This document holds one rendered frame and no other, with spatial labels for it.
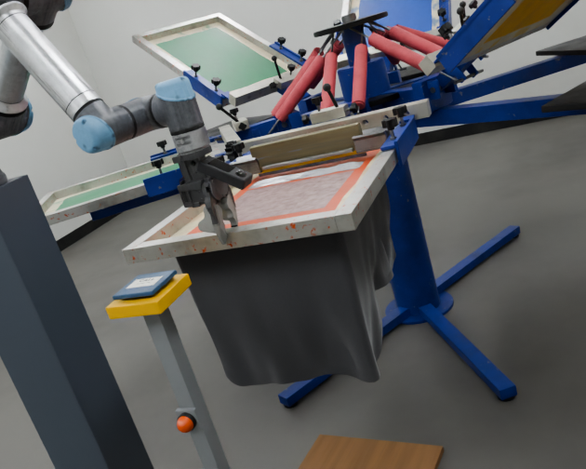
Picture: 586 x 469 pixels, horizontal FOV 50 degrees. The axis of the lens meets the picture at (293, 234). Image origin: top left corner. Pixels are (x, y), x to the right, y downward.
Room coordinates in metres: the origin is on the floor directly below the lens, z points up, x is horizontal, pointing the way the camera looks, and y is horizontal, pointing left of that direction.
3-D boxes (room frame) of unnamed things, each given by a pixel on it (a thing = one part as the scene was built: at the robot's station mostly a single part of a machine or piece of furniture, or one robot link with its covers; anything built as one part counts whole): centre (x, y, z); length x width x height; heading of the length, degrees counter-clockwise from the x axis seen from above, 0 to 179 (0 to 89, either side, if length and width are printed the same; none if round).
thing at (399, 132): (1.78, -0.38, 0.98); 0.30 x 0.05 x 0.07; 155
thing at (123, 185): (2.56, 0.43, 1.05); 1.08 x 0.61 x 0.23; 95
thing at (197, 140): (1.35, 0.15, 1.20); 0.08 x 0.08 x 0.05
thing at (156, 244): (1.68, -0.03, 0.97); 0.79 x 0.58 x 0.04; 155
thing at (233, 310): (1.42, 0.10, 0.74); 0.45 x 0.03 x 0.43; 65
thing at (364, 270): (1.54, -0.19, 0.74); 0.46 x 0.04 x 0.42; 155
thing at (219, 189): (1.35, 0.16, 1.12); 0.09 x 0.08 x 0.12; 65
